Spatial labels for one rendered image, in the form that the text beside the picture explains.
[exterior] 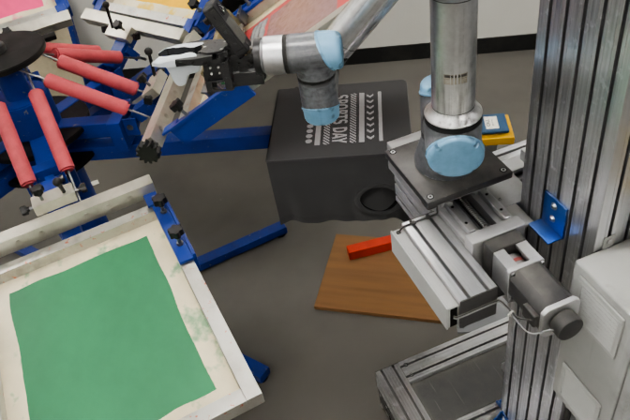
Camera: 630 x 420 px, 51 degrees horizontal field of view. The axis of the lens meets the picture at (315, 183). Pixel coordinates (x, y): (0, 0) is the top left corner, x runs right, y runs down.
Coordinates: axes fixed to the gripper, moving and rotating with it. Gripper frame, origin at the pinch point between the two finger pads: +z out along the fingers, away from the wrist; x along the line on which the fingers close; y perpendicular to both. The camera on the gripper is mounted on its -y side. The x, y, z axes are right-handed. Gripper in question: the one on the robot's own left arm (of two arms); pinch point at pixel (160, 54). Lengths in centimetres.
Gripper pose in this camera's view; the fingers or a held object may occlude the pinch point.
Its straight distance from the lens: 135.1
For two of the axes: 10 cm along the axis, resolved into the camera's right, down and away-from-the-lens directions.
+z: -9.9, 0.7, 1.2
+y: 1.2, 8.4, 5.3
